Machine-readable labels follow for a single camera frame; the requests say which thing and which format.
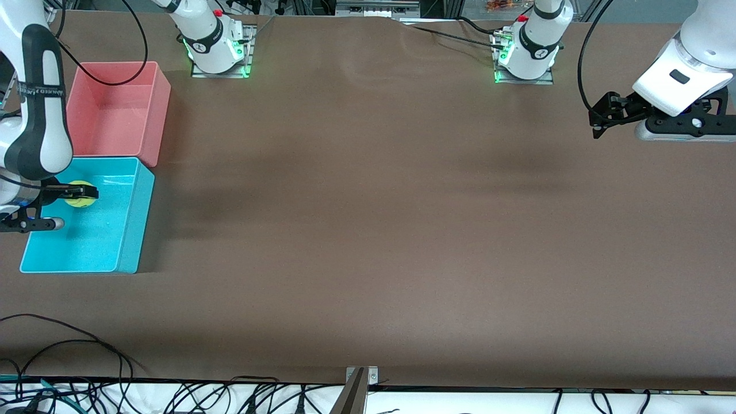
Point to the grey power strip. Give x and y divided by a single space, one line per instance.
374 8

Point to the blue plastic bin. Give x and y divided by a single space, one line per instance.
92 241

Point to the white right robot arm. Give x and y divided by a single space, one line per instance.
46 115

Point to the grey camera stand pole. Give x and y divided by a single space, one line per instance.
352 399

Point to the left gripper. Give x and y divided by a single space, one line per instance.
627 108

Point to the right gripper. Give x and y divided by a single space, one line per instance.
53 191

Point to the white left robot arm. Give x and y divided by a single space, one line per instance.
537 46

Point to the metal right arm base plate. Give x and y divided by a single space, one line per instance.
247 69

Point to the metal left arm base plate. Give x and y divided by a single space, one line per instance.
546 81

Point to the orange packet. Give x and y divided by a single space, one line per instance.
503 4

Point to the small metal bracket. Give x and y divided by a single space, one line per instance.
372 375

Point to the brown table cover mat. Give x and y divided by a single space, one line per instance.
368 230

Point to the yellow-green tennis ball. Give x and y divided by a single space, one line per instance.
79 201

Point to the pink plastic bin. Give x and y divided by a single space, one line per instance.
115 115

